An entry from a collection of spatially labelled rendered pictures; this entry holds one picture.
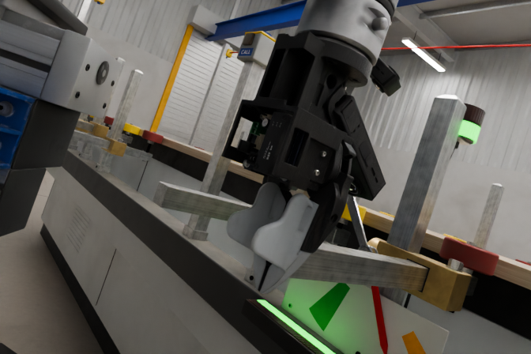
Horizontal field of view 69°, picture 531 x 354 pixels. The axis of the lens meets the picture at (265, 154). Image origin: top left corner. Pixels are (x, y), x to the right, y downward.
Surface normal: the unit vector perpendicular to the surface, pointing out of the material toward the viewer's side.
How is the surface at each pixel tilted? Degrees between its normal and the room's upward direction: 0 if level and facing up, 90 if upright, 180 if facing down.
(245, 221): 87
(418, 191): 90
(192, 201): 90
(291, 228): 93
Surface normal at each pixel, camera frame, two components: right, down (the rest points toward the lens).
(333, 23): -0.29, -0.15
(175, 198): 0.62, 0.18
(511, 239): -0.77, -0.29
